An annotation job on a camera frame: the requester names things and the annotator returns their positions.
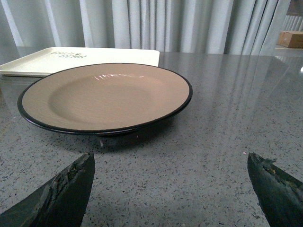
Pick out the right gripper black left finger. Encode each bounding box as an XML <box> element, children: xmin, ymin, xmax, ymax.
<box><xmin>0</xmin><ymin>153</ymin><xmax>95</xmax><ymax>227</ymax></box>

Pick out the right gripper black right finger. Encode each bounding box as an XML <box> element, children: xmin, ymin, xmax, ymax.
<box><xmin>247</xmin><ymin>153</ymin><xmax>303</xmax><ymax>227</ymax></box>

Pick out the tan plate black rim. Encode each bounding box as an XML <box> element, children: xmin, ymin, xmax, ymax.
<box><xmin>18</xmin><ymin>63</ymin><xmax>193</xmax><ymax>135</ymax></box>

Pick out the cream bear serving tray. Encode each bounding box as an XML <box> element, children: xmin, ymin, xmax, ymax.
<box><xmin>0</xmin><ymin>47</ymin><xmax>160</xmax><ymax>77</ymax></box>

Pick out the brown cardboard box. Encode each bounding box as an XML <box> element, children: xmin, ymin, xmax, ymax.
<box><xmin>277</xmin><ymin>31</ymin><xmax>303</xmax><ymax>48</ymax></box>

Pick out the grey pleated curtain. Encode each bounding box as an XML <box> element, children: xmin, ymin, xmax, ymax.
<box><xmin>0</xmin><ymin>0</ymin><xmax>291</xmax><ymax>55</ymax></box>

